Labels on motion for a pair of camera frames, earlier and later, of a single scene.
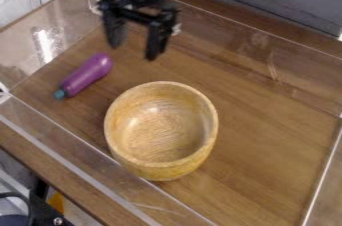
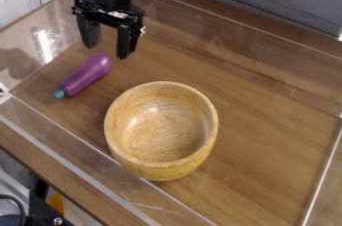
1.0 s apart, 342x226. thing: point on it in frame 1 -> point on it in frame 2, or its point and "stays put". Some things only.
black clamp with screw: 43,215 stays put
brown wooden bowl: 162,129 stays put
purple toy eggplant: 86,75 stays put
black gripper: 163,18 -> 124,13
